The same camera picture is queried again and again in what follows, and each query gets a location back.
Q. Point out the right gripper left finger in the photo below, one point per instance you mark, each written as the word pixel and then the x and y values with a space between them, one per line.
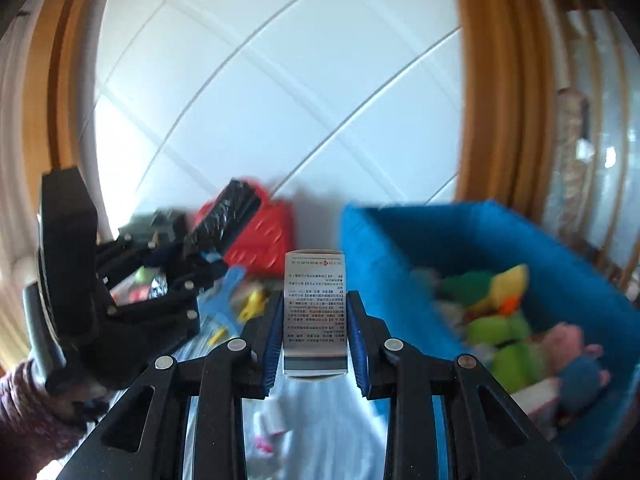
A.
pixel 144 434

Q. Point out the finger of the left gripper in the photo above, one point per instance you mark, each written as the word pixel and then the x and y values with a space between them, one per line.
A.
pixel 144 233
pixel 231 212

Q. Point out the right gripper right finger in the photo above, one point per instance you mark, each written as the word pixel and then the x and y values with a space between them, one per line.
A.
pixel 444 415

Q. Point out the white medicine box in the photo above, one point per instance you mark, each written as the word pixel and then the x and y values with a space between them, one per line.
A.
pixel 314 314

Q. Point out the purple knit sleeve forearm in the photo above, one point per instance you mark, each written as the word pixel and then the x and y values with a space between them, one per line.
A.
pixel 32 433

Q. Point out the left hand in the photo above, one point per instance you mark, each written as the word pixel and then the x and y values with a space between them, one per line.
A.
pixel 82 401

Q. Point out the red plastic case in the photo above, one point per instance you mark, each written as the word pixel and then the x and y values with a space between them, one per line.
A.
pixel 263 244

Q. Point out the blue plastic hanger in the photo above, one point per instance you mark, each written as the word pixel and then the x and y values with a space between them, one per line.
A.
pixel 215 303

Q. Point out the yellow toy figure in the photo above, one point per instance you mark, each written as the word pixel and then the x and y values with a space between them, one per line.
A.
pixel 253 305

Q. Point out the blue plush toy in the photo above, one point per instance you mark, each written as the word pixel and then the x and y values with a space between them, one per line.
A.
pixel 580 383

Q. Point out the pink plush toy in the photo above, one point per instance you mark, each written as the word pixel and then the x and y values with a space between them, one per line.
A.
pixel 563 344

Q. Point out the green plush toy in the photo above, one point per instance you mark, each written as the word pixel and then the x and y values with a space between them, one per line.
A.
pixel 485 309

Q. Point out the blue plastic crate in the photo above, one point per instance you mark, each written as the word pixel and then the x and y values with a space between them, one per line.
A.
pixel 383 246

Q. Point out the wooden door frame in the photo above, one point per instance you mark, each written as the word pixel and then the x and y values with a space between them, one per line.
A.
pixel 509 95

